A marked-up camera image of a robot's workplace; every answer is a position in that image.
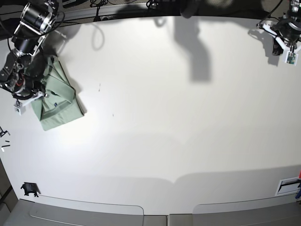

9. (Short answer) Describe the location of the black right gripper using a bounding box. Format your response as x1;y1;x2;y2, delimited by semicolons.
3;79;49;106

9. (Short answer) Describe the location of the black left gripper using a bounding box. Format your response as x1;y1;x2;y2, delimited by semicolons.
257;16;301;56

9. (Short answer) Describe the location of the light green T-shirt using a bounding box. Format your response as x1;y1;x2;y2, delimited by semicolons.
31;55;84;131

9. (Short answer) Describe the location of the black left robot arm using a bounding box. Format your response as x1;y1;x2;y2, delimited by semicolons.
256;0;301;64

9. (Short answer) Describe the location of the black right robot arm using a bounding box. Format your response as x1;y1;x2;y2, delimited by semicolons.
0;0;59;108

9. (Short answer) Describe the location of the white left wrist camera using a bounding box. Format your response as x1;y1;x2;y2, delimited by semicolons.
284;51;299;65

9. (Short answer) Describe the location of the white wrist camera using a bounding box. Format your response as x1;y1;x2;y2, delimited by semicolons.
284;51;299;65
14;101;26;115

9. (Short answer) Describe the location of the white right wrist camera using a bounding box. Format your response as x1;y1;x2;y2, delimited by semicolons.
14;101;26;115

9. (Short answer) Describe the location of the small black metal bracket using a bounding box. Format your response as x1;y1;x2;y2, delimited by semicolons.
0;127;10;138

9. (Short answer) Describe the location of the black clamp bracket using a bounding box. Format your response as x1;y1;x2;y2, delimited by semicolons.
21;182;40;197

